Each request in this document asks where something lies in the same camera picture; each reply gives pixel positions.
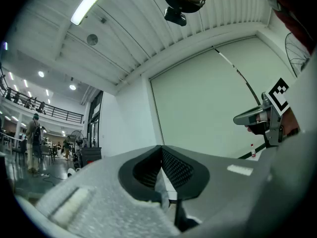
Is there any black floor fan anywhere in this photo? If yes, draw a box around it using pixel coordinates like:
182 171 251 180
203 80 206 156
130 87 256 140
70 129 86 170

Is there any grey chair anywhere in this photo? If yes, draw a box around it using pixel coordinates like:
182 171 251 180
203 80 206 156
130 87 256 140
40 144 54 165

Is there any person's red jacket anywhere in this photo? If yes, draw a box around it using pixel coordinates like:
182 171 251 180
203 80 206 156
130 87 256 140
256 0 317 56

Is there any black cabinet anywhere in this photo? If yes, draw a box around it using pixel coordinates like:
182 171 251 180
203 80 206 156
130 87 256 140
81 146 103 168

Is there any person's right forearm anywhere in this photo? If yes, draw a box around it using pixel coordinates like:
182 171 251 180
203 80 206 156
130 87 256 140
282 107 300 137

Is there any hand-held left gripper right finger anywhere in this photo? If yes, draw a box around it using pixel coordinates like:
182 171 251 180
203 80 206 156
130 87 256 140
162 145 271 227

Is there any person's right hand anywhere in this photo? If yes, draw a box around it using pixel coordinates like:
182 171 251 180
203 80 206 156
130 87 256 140
245 113 270 135

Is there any large wire-cage fan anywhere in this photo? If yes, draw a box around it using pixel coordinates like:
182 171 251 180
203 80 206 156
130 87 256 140
284 32 312 78

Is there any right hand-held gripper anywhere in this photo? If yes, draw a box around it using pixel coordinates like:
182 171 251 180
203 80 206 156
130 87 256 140
233 77 290 148

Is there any round grey ceiling disc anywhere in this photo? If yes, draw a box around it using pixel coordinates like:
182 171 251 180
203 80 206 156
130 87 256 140
86 34 99 46

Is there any black head camera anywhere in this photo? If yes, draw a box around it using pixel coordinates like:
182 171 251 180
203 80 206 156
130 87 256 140
164 6 187 27

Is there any ceiling strip light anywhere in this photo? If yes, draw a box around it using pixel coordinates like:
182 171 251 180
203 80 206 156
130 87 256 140
70 0 116 26

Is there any black balcony railing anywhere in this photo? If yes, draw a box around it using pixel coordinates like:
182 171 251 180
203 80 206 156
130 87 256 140
0 68 84 124

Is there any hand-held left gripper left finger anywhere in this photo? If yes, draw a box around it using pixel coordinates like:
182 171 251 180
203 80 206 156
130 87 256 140
36 145 181 238

